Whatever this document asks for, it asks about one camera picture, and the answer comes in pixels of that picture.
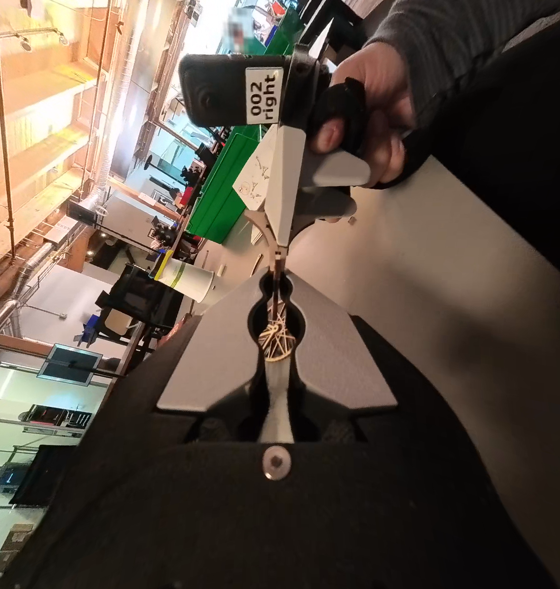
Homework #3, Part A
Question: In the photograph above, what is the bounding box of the grey framed panel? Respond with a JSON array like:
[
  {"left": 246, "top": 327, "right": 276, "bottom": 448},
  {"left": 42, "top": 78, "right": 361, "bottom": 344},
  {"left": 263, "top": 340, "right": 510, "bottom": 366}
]
[{"left": 37, "top": 343, "right": 103, "bottom": 386}]

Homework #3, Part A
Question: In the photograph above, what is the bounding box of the small blue object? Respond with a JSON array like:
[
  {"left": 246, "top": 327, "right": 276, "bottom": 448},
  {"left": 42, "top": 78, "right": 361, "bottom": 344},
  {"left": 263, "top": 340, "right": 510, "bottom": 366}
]
[{"left": 77, "top": 315, "right": 100, "bottom": 347}]

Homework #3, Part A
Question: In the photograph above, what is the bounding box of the person's torso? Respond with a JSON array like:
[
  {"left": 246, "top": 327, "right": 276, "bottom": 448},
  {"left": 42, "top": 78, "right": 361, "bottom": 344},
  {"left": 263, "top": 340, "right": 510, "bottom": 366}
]
[{"left": 427, "top": 28, "right": 560, "bottom": 288}]

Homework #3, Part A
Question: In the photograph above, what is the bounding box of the wooden bicycle model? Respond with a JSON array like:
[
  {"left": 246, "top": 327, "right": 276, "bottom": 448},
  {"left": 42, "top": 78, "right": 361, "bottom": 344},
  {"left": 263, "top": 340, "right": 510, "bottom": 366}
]
[{"left": 257, "top": 299, "right": 300, "bottom": 364}]

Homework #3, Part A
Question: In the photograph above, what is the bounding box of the instruction booklet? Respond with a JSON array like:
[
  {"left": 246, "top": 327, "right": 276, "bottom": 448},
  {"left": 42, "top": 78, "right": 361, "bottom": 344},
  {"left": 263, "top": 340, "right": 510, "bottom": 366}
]
[{"left": 232, "top": 123, "right": 281, "bottom": 213}]

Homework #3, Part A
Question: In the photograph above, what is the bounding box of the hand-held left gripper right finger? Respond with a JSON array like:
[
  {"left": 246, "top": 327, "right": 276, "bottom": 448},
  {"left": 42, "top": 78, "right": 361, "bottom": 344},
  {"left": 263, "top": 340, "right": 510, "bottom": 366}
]
[{"left": 285, "top": 271, "right": 398, "bottom": 441}]

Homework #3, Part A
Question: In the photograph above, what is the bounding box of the forked wooden model part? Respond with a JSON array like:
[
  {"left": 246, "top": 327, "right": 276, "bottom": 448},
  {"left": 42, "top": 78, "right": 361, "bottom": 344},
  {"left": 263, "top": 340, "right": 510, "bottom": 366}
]
[{"left": 243, "top": 209, "right": 316, "bottom": 260}]

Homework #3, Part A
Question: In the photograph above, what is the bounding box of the person's right forearm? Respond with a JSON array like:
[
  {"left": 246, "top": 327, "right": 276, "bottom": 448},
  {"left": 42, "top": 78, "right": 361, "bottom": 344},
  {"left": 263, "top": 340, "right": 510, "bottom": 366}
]
[{"left": 365, "top": 0, "right": 560, "bottom": 139}]

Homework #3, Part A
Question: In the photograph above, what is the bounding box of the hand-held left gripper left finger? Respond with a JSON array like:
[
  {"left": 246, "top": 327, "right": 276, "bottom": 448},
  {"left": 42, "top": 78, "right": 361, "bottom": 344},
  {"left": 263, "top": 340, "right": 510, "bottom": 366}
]
[{"left": 157, "top": 269, "right": 274, "bottom": 441}]

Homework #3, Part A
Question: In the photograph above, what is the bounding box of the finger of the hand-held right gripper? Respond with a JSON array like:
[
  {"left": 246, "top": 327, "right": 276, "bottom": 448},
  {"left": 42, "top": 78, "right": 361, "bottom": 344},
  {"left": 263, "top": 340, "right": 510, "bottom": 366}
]
[{"left": 264, "top": 123, "right": 309, "bottom": 248}]

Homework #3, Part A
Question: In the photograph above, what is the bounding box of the silver ventilation duct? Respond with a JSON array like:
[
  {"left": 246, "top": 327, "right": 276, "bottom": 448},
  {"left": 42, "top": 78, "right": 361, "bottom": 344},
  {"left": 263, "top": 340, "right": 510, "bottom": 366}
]
[{"left": 0, "top": 239, "right": 71, "bottom": 332}]

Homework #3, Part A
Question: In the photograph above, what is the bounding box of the green plastic bin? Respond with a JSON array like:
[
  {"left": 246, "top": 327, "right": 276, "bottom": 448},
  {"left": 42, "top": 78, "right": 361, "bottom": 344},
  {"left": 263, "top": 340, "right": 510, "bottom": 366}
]
[{"left": 188, "top": 124, "right": 281, "bottom": 245}]

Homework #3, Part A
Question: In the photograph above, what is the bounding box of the person's right hand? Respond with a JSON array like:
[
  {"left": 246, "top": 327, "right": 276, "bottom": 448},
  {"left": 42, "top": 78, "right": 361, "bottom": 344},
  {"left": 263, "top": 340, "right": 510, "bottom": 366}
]
[{"left": 308, "top": 40, "right": 417, "bottom": 186}]

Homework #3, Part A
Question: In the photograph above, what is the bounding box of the black equipment cart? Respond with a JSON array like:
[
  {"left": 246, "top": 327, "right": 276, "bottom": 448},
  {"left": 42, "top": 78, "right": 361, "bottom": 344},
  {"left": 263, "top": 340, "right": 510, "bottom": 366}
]
[{"left": 96, "top": 264, "right": 185, "bottom": 350}]

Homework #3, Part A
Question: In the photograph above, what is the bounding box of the white paper cup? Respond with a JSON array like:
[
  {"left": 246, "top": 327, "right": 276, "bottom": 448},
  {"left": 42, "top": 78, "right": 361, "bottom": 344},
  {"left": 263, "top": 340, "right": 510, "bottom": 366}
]
[{"left": 152, "top": 257, "right": 215, "bottom": 304}]

